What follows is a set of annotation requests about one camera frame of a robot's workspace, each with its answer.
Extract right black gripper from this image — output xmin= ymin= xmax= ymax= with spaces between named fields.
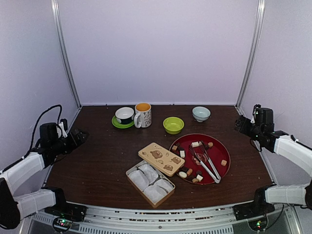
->
xmin=234 ymin=115 xmax=263 ymax=141

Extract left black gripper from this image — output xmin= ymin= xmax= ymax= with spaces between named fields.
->
xmin=51 ymin=128 xmax=89 ymax=155

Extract round red tray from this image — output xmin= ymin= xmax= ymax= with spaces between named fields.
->
xmin=170 ymin=134 xmax=231 ymax=185

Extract white rectangular chocolate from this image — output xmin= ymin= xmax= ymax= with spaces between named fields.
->
xmin=191 ymin=141 xmax=200 ymax=148

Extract metal serving tongs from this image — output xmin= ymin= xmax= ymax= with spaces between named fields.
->
xmin=189 ymin=144 xmax=221 ymax=183

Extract bear print tin lid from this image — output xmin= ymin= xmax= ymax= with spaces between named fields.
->
xmin=138 ymin=142 xmax=185 ymax=177

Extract beige tin box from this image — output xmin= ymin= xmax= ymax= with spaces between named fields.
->
xmin=126 ymin=160 xmax=176 ymax=208

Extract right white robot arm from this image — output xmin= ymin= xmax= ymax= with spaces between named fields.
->
xmin=235 ymin=116 xmax=312 ymax=215

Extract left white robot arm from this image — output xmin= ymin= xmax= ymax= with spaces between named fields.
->
xmin=0 ymin=129 xmax=89 ymax=230

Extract white chocolate cube front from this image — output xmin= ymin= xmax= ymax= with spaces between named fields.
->
xmin=196 ymin=175 xmax=203 ymax=182

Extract caramel ridged chocolate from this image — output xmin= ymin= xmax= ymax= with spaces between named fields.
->
xmin=187 ymin=169 xmax=193 ymax=176

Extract white block chocolate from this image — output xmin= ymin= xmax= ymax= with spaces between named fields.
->
xmin=179 ymin=150 xmax=185 ymax=158

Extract white oval chocolate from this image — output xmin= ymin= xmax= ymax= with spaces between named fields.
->
xmin=178 ymin=172 xmax=187 ymax=178

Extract green saucer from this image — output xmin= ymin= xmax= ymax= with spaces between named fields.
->
xmin=112 ymin=115 xmax=136 ymax=129

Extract white and navy cup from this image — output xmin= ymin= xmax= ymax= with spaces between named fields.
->
xmin=115 ymin=107 xmax=135 ymax=124

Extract pale blue bowl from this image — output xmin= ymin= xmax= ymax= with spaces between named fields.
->
xmin=192 ymin=106 xmax=211 ymax=122

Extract patterned mug yellow inside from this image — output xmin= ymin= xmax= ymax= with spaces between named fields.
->
xmin=134 ymin=103 xmax=152 ymax=128

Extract lime green bowl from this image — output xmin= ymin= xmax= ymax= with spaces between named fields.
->
xmin=163 ymin=117 xmax=184 ymax=135

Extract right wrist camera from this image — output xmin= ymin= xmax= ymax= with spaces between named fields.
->
xmin=251 ymin=104 xmax=274 ymax=133

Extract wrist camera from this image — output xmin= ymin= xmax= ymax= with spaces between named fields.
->
xmin=251 ymin=104 xmax=274 ymax=133
xmin=39 ymin=118 xmax=68 ymax=148

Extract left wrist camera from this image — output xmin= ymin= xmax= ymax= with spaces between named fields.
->
xmin=39 ymin=118 xmax=68 ymax=148

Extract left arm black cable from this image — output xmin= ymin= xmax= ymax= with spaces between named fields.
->
xmin=28 ymin=104 xmax=63 ymax=153

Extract right aluminium frame post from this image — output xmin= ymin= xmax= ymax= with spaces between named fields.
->
xmin=235 ymin=0 xmax=266 ymax=115

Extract aluminium frame post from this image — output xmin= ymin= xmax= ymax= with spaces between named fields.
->
xmin=51 ymin=0 xmax=82 ymax=109
xmin=235 ymin=0 xmax=266 ymax=115

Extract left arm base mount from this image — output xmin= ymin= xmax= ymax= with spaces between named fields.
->
xmin=44 ymin=202 xmax=87 ymax=234

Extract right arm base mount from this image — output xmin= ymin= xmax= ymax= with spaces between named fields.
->
xmin=233 ymin=202 xmax=275 ymax=232

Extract front metal rail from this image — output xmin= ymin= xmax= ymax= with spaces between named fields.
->
xmin=28 ymin=205 xmax=302 ymax=234

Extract left aluminium frame post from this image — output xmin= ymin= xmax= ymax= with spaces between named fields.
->
xmin=51 ymin=0 xmax=82 ymax=109

